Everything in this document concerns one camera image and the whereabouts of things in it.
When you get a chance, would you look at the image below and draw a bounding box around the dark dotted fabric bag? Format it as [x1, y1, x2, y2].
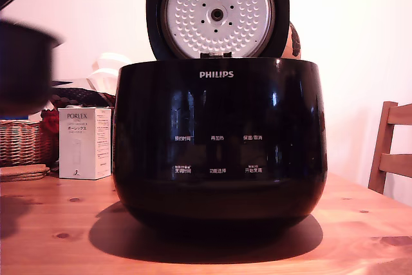
[50, 80, 117, 109]

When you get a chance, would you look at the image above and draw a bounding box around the black Philips rice cooker body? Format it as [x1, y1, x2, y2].
[111, 57, 329, 229]

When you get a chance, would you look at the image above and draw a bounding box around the woven wicker basket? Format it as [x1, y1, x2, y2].
[0, 114, 59, 168]

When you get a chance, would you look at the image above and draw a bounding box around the white Porlex box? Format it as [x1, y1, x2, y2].
[58, 106, 113, 180]

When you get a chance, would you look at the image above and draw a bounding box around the red knitted item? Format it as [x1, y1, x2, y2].
[40, 109, 60, 137]

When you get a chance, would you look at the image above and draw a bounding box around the white ribbon bag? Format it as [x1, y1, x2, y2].
[86, 53, 131, 88]

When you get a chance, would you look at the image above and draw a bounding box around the dark metallic pot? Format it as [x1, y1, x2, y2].
[0, 19, 64, 119]

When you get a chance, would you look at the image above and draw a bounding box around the wooden chair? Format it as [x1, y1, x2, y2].
[367, 100, 412, 196]

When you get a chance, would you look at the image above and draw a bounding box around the brown vase with black pattern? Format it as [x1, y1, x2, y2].
[283, 21, 303, 61]

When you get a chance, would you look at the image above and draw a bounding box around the cork coaster stack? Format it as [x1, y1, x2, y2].
[0, 164, 52, 183]

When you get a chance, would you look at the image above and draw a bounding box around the black cooker lid, silver plate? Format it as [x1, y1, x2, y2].
[145, 0, 290, 61]

